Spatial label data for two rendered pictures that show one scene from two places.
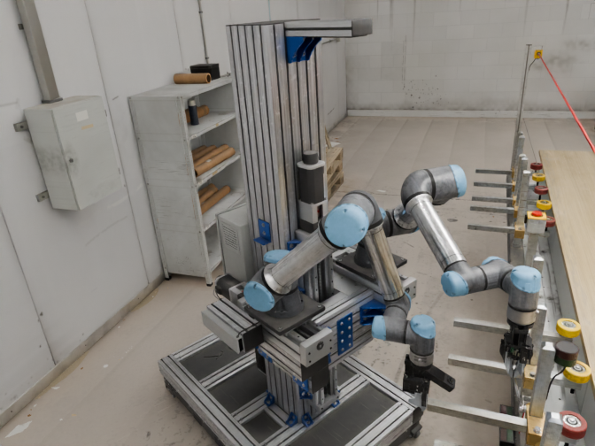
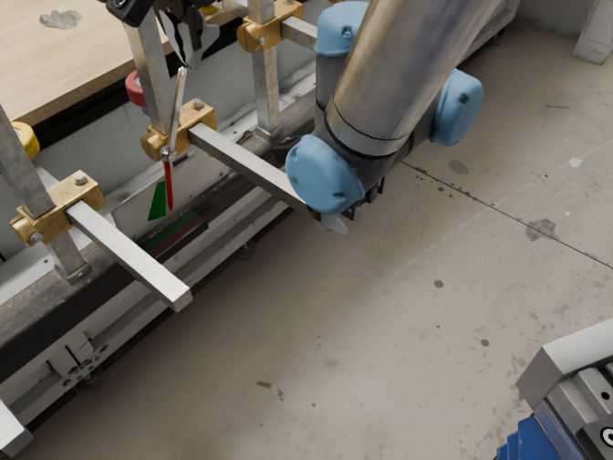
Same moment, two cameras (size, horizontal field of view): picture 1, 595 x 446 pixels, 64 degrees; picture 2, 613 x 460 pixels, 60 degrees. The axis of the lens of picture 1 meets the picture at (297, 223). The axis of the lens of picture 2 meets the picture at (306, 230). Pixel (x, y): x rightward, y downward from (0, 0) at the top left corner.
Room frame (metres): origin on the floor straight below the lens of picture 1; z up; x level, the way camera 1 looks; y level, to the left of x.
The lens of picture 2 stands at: (1.73, -0.24, 1.46)
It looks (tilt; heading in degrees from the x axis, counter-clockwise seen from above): 50 degrees down; 198
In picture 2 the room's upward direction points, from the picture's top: straight up
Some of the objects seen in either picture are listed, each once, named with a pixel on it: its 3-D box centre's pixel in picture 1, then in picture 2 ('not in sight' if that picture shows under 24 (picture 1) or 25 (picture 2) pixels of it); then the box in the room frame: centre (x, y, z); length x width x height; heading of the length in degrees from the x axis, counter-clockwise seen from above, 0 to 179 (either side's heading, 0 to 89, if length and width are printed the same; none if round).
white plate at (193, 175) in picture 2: (521, 430); (175, 190); (1.14, -0.69, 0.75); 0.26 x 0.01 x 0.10; 157
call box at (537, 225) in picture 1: (535, 223); not in sight; (1.80, -1.00, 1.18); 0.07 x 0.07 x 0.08; 67
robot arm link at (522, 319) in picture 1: (522, 312); not in sight; (1.11, -0.62, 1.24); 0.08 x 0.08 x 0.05
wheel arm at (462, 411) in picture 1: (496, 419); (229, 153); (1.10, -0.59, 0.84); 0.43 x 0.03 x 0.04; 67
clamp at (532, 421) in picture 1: (536, 424); (178, 130); (1.08, -0.70, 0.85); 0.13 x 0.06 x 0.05; 157
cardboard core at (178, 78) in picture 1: (192, 78); not in sight; (4.02, 0.76, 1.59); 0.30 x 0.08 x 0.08; 69
